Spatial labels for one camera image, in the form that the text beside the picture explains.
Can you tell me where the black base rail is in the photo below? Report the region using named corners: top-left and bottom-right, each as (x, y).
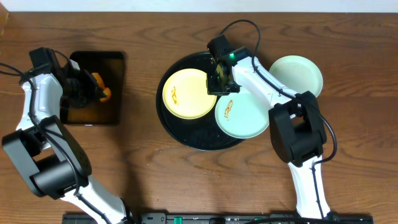
top-left (61, 212), bottom-right (374, 224)

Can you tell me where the light blue plate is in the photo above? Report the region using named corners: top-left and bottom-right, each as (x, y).
top-left (215, 87), bottom-right (271, 139)
top-left (269, 55), bottom-right (323, 97)

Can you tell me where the orange green scrub sponge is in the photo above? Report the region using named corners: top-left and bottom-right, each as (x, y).
top-left (91, 73), bottom-right (111, 103)

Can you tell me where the yellow plate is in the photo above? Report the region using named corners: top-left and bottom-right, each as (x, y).
top-left (161, 68), bottom-right (217, 119)

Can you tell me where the black rectangular water tray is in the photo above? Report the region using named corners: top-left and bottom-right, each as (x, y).
top-left (60, 51), bottom-right (126, 126)

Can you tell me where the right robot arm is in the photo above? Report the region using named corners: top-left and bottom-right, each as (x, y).
top-left (207, 46), bottom-right (332, 220)

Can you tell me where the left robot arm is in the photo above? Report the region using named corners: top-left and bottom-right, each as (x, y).
top-left (2, 68), bottom-right (134, 223)

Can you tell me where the black round tray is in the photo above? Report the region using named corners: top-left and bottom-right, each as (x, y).
top-left (156, 52), bottom-right (244, 151)

